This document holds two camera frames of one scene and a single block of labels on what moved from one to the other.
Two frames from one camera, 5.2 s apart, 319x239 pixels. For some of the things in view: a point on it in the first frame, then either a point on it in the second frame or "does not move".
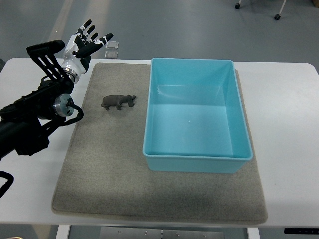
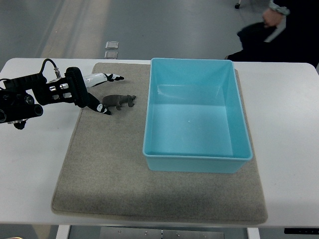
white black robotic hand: x=78 y=50 → x=77 y=85
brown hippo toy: x=117 y=100 does not move
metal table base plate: x=124 y=233 does not move
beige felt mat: x=103 y=172 does not move
